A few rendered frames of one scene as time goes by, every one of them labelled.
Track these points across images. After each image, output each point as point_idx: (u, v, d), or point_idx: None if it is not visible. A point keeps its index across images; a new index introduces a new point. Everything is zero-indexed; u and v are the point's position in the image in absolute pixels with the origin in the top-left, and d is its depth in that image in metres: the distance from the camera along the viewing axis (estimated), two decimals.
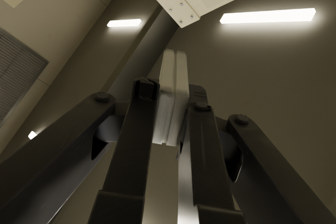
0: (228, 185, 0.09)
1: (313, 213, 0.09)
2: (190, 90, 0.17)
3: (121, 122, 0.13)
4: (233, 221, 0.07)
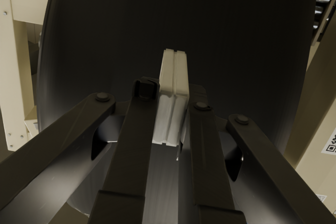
0: (228, 185, 0.09)
1: (313, 213, 0.09)
2: (190, 90, 0.17)
3: (121, 122, 0.13)
4: (233, 221, 0.07)
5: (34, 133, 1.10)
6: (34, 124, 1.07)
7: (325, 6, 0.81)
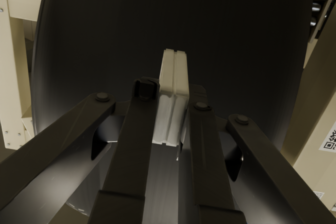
0: (228, 185, 0.09)
1: (313, 213, 0.09)
2: (190, 90, 0.17)
3: (121, 122, 0.13)
4: (233, 221, 0.07)
5: (32, 130, 1.10)
6: (31, 121, 1.07)
7: (323, 3, 0.81)
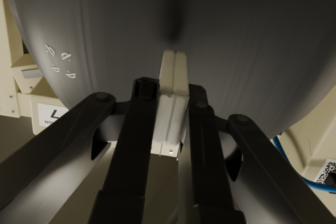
0: (228, 185, 0.09)
1: (313, 213, 0.09)
2: (190, 90, 0.17)
3: (121, 122, 0.13)
4: (233, 221, 0.07)
5: (23, 83, 0.95)
6: (22, 71, 0.92)
7: None
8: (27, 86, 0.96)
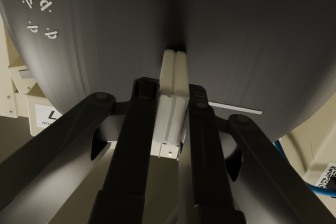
0: (228, 185, 0.09)
1: (313, 213, 0.09)
2: (190, 90, 0.17)
3: (121, 122, 0.13)
4: (233, 221, 0.07)
5: (20, 83, 0.94)
6: (19, 72, 0.91)
7: None
8: (24, 87, 0.94)
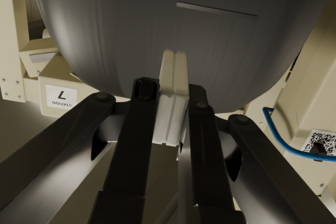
0: (228, 185, 0.09)
1: (313, 213, 0.09)
2: (190, 90, 0.17)
3: (121, 122, 0.13)
4: (233, 221, 0.07)
5: (30, 67, 1.00)
6: (30, 56, 0.97)
7: None
8: (34, 70, 1.01)
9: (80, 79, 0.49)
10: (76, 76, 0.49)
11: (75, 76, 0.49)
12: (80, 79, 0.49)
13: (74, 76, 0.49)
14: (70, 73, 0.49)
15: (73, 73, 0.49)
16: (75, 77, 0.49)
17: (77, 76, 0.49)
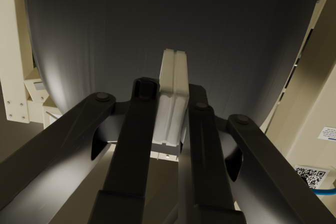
0: (228, 185, 0.09)
1: (313, 213, 0.09)
2: (190, 90, 0.17)
3: (121, 122, 0.13)
4: (233, 221, 0.07)
5: (35, 94, 1.06)
6: (34, 84, 1.03)
7: None
8: (38, 97, 1.06)
9: (57, 118, 0.43)
10: (53, 115, 0.43)
11: (52, 115, 0.43)
12: (57, 118, 0.43)
13: (50, 115, 0.43)
14: (46, 112, 0.44)
15: (50, 113, 0.44)
16: (51, 116, 0.43)
17: (53, 115, 0.44)
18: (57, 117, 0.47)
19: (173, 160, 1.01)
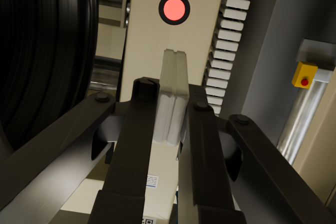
0: (228, 185, 0.09)
1: (313, 213, 0.09)
2: (190, 90, 0.17)
3: (121, 122, 0.13)
4: (233, 221, 0.07)
5: None
6: None
7: None
8: None
9: None
10: None
11: None
12: None
13: None
14: None
15: None
16: None
17: None
18: None
19: None
